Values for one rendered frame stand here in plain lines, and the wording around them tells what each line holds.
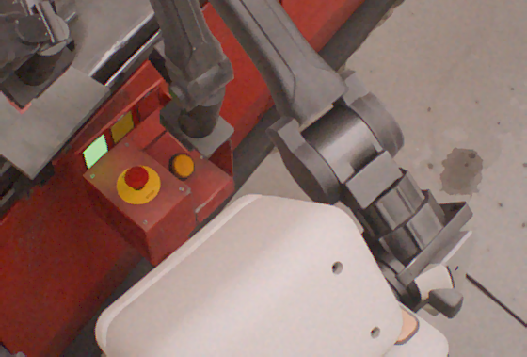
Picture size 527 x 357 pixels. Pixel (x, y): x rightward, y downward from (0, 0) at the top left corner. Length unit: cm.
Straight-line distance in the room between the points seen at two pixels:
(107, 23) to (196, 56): 42
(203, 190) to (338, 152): 66
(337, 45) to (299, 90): 172
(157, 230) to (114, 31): 35
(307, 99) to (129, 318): 29
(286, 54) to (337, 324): 29
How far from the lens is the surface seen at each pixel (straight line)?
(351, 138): 85
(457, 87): 258
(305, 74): 84
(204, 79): 117
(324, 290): 66
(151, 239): 140
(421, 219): 85
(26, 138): 123
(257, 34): 83
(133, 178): 138
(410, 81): 256
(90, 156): 142
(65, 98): 125
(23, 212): 148
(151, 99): 146
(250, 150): 232
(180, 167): 148
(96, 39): 149
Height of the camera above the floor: 196
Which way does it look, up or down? 56 degrees down
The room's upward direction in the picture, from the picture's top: 1 degrees counter-clockwise
